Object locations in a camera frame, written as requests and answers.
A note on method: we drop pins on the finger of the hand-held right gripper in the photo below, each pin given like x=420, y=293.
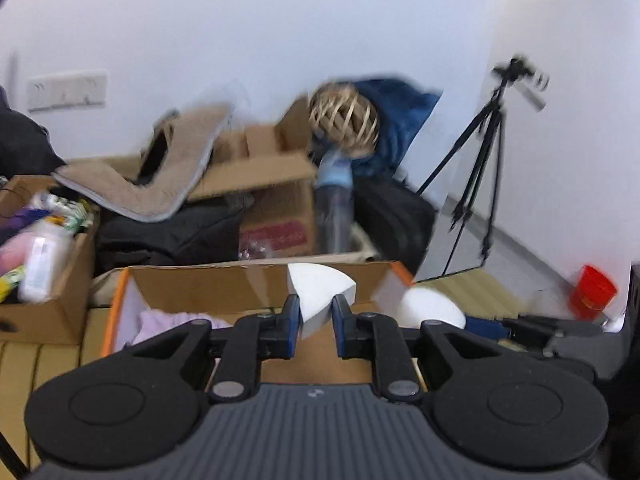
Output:
x=485, y=327

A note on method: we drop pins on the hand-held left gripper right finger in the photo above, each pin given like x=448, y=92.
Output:
x=341, y=330

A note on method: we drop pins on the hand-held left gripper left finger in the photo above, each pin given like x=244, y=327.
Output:
x=292, y=330

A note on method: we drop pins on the white foam wedge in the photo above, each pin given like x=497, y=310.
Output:
x=320, y=285

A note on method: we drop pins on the white round foam piece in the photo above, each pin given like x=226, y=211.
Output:
x=430, y=310

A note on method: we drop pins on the red cardboard box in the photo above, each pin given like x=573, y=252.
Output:
x=240, y=290

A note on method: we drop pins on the black soft bag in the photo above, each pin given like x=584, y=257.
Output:
x=170, y=235

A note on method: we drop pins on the pink soft item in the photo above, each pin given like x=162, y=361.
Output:
x=15, y=252

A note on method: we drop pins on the red bucket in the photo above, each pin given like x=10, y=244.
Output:
x=592, y=292

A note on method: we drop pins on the black equipment bag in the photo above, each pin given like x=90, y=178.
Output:
x=395, y=220

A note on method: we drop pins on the purple cloth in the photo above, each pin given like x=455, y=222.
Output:
x=165, y=325

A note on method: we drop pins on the clear water bottle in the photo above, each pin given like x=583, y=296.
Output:
x=334, y=200

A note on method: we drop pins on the brown cardboard box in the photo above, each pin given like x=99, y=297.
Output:
x=270, y=180

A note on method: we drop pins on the black tripod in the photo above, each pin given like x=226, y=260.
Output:
x=480, y=160

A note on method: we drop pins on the beige fleece boot liner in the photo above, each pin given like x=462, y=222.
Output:
x=165, y=170

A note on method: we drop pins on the wicker ball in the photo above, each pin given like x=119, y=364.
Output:
x=345, y=117

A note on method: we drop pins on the blue fabric bag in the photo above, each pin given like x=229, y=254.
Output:
x=400, y=120

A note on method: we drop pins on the green and white packet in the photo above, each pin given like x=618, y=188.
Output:
x=65, y=210

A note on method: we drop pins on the yellow packet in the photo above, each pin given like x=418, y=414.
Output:
x=10, y=282

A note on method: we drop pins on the black trolley bag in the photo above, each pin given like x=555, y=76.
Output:
x=25, y=145

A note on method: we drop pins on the black camera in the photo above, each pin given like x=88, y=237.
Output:
x=522, y=75

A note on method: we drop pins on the white wall socket panel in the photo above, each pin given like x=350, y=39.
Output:
x=67, y=90

